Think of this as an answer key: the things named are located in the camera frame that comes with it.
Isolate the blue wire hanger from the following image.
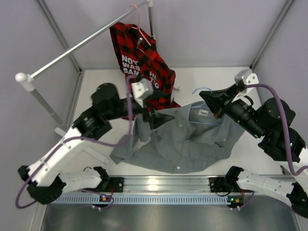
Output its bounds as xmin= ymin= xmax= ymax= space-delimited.
xmin=189 ymin=87 xmax=223 ymax=126

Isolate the grey button shirt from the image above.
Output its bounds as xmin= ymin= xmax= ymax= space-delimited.
xmin=110 ymin=101 xmax=244 ymax=174

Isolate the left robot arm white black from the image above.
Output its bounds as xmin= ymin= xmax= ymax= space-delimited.
xmin=18 ymin=78 xmax=174 ymax=205

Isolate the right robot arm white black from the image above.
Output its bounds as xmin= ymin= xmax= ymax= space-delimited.
xmin=199 ymin=83 xmax=308 ymax=218

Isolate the red black plaid shirt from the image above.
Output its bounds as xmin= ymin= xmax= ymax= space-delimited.
xmin=110 ymin=22 xmax=180 ymax=110

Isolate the silver clothes rack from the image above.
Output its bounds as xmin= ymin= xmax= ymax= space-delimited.
xmin=14 ymin=0 xmax=182 ymax=135

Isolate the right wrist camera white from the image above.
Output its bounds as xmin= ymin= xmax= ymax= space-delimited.
xmin=234 ymin=69 xmax=259 ymax=95

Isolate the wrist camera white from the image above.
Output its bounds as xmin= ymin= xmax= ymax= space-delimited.
xmin=234 ymin=69 xmax=259 ymax=95
xmin=131 ymin=77 xmax=154 ymax=108

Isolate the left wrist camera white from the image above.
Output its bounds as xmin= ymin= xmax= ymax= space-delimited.
xmin=131 ymin=77 xmax=154 ymax=108

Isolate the aluminium mounting rail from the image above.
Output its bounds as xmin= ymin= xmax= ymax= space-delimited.
xmin=105 ymin=174 xmax=294 ymax=195

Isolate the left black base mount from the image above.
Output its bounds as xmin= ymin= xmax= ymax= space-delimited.
xmin=104 ymin=177 xmax=124 ymax=193

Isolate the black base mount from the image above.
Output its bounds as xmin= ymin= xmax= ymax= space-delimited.
xmin=208 ymin=177 xmax=230 ymax=193
xmin=104 ymin=177 xmax=124 ymax=193

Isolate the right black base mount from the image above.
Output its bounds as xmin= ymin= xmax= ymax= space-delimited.
xmin=208 ymin=177 xmax=230 ymax=193

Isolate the pink wire hanger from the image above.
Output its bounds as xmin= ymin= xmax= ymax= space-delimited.
xmin=130 ymin=3 xmax=153 ymax=46

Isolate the slotted grey cable duct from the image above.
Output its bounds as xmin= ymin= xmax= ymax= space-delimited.
xmin=53 ymin=193 xmax=231 ymax=205

